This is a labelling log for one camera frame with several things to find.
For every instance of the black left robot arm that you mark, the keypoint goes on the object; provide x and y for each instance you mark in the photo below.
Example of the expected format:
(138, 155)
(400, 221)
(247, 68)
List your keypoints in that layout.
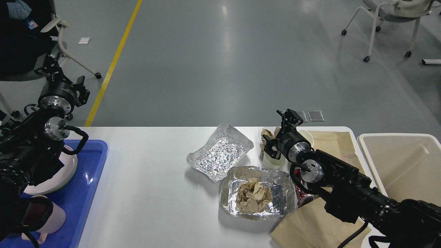
(30, 151)

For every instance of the blue plastic tray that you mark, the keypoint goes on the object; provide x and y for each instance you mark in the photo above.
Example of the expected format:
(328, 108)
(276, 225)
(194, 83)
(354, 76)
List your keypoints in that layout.
(76, 197)

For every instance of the white paper cup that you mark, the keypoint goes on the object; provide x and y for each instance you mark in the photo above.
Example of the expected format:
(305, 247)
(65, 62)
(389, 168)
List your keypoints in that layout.
(307, 135)
(272, 163)

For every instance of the brown paper bag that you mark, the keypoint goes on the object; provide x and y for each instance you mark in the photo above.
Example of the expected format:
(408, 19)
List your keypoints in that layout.
(311, 226)

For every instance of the silver floor outlet plates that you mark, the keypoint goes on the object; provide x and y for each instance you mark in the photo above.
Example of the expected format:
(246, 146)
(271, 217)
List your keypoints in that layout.
(311, 116)

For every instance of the grey chair in background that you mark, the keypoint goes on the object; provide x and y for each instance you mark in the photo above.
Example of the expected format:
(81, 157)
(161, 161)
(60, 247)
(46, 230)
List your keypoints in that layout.
(396, 11)

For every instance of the pink mug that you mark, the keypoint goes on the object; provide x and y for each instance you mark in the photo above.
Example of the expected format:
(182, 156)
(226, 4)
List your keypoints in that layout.
(55, 217)

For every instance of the crushed red soda can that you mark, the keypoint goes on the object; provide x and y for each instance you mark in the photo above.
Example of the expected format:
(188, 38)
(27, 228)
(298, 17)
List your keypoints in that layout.
(303, 197)

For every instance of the small crumpled brown paper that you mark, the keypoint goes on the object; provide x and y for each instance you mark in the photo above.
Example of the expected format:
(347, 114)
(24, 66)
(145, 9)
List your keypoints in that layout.
(271, 135)

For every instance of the crumpled brown paper ball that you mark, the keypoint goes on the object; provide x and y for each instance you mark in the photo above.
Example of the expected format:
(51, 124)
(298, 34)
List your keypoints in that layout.
(253, 196)

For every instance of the green plate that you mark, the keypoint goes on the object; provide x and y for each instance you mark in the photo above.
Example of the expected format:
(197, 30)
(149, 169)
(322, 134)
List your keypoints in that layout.
(62, 177)

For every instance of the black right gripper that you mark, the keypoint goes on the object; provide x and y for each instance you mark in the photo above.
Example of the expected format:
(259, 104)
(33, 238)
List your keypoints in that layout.
(289, 142)

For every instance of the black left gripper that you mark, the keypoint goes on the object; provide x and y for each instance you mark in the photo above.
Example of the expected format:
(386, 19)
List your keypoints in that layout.
(56, 92)

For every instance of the white floor tag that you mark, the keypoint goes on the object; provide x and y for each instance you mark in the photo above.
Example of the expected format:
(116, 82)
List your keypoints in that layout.
(84, 40)

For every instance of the white object at right edge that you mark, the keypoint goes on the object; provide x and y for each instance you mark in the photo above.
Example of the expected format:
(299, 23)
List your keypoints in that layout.
(431, 61)

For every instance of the pink plate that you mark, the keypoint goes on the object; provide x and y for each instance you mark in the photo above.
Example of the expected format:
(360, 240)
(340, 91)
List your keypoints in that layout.
(37, 190)

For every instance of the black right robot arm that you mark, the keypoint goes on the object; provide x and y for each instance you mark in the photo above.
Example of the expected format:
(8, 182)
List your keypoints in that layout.
(348, 195)

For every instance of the foil tray with paper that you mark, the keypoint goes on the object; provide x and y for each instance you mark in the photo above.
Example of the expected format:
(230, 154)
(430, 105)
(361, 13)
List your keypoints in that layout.
(279, 183)

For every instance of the beige plastic bin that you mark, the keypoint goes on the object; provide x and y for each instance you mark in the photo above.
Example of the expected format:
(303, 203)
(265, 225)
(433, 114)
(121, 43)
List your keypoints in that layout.
(404, 165)

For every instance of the person in black clothes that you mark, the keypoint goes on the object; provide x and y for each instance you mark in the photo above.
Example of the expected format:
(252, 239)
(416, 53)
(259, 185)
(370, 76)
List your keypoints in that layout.
(21, 39)

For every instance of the empty crumpled foil tray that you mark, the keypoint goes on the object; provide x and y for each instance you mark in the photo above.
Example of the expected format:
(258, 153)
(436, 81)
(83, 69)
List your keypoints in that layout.
(224, 148)

